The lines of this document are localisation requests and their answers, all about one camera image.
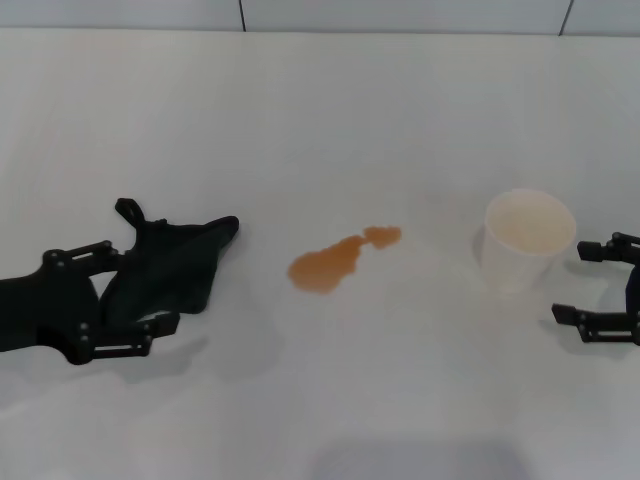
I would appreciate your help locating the white paper cup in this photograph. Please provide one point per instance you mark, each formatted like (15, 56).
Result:
(515, 270)

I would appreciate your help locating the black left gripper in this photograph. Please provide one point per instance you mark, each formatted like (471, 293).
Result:
(40, 310)

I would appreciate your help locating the dark blue rag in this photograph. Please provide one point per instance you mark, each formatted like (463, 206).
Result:
(170, 260)

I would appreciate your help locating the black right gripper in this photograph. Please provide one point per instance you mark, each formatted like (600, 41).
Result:
(634, 292)

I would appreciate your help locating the brown liquid spill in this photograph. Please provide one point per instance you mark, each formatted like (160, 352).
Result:
(320, 270)

